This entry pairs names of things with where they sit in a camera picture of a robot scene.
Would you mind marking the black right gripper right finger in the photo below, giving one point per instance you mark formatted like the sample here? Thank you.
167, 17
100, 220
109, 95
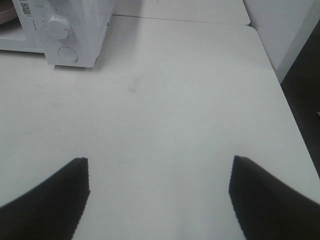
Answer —
268, 209

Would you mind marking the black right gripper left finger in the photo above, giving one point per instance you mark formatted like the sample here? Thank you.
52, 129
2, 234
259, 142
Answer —
51, 210

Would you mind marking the round white door button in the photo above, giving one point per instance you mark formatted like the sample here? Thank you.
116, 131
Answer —
68, 54

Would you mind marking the white microwave oven body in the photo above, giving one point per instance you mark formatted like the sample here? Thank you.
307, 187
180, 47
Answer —
89, 21

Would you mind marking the white lower timer knob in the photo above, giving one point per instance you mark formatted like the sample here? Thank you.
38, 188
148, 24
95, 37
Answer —
58, 27

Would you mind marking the white warning label sticker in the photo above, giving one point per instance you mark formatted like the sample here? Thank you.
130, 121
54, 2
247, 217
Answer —
25, 8

